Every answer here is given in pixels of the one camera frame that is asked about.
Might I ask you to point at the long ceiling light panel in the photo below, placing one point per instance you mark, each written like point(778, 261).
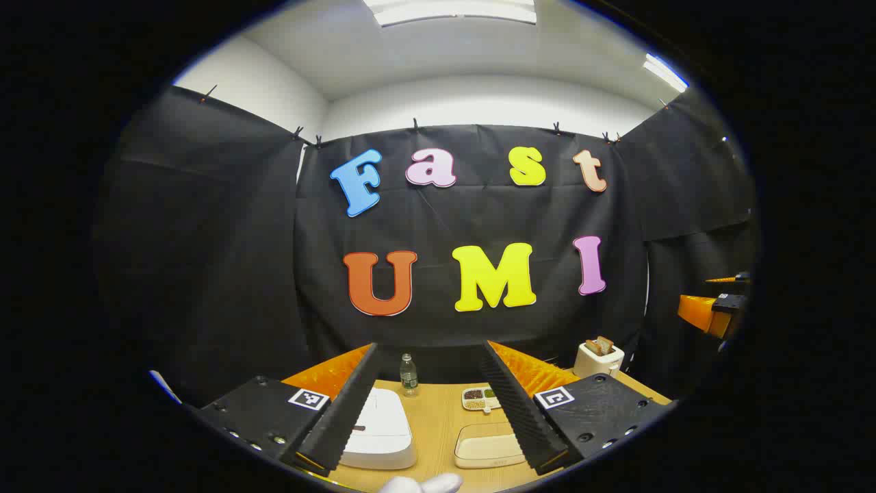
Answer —
point(452, 10)

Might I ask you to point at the white toaster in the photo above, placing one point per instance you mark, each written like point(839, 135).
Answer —
point(597, 363)

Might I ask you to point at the small ceiling light panel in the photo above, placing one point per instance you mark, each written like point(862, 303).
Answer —
point(664, 72)

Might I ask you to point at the white divided grain dish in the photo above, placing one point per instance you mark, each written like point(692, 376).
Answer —
point(475, 398)

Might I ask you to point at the clear plastic rice box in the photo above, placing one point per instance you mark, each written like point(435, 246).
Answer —
point(486, 448)

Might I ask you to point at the toasted bread slice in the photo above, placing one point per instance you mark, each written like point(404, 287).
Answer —
point(606, 342)
point(594, 348)

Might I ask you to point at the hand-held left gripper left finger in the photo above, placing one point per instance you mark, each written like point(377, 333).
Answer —
point(345, 411)

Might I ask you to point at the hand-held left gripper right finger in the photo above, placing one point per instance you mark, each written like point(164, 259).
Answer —
point(520, 418)

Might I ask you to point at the clear plastic water bottle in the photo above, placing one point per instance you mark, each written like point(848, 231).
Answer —
point(409, 376)

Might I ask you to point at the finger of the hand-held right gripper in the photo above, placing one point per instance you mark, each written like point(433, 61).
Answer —
point(739, 279)
point(698, 311)

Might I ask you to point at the black backdrop cloth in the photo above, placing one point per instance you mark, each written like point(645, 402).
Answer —
point(205, 274)

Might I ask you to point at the white rice cooker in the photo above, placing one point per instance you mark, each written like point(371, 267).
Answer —
point(383, 431)

